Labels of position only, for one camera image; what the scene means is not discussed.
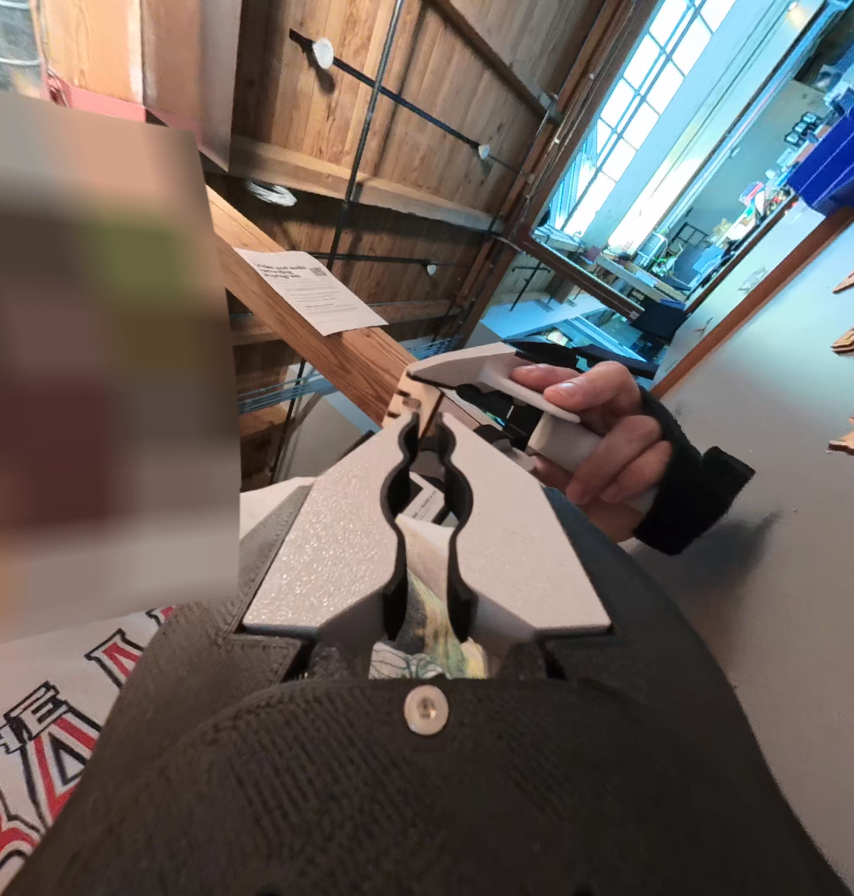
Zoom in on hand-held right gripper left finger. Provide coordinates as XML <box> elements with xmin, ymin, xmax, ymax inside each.
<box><xmin>243</xmin><ymin>412</ymin><xmax>422</xmax><ymax>643</ymax></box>

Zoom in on white cable coil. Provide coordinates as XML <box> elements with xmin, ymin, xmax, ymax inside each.
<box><xmin>245</xmin><ymin>178</ymin><xmax>298</xmax><ymax>208</ymax></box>

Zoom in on white paper sheet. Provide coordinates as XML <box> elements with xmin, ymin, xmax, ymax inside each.
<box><xmin>234</xmin><ymin>248</ymin><xmax>389</xmax><ymax>336</ymax></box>

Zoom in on small wooden puzzle piece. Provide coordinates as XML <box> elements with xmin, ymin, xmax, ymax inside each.
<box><xmin>397</xmin><ymin>377</ymin><xmax>446</xmax><ymax>443</ymax></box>

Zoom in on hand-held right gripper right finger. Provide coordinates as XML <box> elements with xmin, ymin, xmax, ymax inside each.
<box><xmin>441</xmin><ymin>414</ymin><xmax>614</xmax><ymax>642</ymax></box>

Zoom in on grey desk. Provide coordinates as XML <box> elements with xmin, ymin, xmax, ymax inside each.
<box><xmin>626</xmin><ymin>203</ymin><xmax>854</xmax><ymax>896</ymax></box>

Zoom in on black ceiling light track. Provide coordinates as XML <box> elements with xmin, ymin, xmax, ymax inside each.
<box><xmin>289</xmin><ymin>28</ymin><xmax>522</xmax><ymax>176</ymax></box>

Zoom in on wooden beam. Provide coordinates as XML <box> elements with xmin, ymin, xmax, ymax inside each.
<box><xmin>203</xmin><ymin>185</ymin><xmax>442</xmax><ymax>449</ymax></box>

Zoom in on large window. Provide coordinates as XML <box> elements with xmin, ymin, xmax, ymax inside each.
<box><xmin>532</xmin><ymin>0</ymin><xmax>743</xmax><ymax>246</ymax></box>

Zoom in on blue storage bins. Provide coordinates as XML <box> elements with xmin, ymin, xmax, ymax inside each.
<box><xmin>787</xmin><ymin>105</ymin><xmax>854</xmax><ymax>214</ymax></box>

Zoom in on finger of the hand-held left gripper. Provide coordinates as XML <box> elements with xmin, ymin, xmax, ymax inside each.
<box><xmin>407</xmin><ymin>342</ymin><xmax>520</xmax><ymax>390</ymax></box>

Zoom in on person's left hand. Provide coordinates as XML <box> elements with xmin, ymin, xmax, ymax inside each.
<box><xmin>509</xmin><ymin>363</ymin><xmax>755</xmax><ymax>557</ymax></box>

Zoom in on cluttered wooden workbench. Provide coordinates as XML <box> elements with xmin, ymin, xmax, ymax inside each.
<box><xmin>539</xmin><ymin>224</ymin><xmax>722</xmax><ymax>309</ymax></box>

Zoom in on white printed shirt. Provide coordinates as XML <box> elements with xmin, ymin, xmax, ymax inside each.
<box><xmin>0</xmin><ymin>479</ymin><xmax>491</xmax><ymax>896</ymax></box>

